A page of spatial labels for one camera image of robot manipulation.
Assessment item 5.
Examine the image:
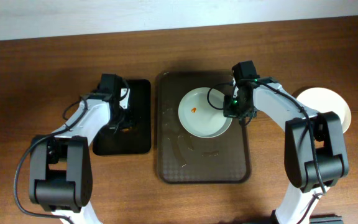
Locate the pale green plate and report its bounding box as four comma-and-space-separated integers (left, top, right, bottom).
178, 87, 232, 138

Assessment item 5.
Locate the cream plate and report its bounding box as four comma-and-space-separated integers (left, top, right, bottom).
296, 87, 352, 133

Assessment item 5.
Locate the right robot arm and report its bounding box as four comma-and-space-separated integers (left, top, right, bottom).
223, 60, 349, 224

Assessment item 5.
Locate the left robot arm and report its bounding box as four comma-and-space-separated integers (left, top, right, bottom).
29, 88, 131, 223

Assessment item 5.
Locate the small black tray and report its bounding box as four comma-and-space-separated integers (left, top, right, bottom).
93, 79, 151, 156

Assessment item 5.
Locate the large brown tray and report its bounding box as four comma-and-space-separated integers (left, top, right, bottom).
155, 70, 251, 184

